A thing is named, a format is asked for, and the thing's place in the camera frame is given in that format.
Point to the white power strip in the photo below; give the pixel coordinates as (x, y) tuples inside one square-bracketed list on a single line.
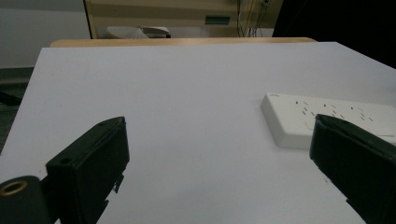
[(295, 119)]

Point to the black curtain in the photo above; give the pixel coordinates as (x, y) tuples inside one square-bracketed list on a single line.
[(345, 25)]

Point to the grey office chair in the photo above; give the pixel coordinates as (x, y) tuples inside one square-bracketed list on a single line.
[(140, 31)]

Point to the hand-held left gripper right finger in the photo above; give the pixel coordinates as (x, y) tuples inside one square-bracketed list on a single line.
[(358, 158)]

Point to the beige cabinet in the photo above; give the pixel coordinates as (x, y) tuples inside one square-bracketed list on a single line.
[(174, 15)]

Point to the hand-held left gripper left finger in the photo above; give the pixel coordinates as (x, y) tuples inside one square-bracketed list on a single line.
[(87, 165)]

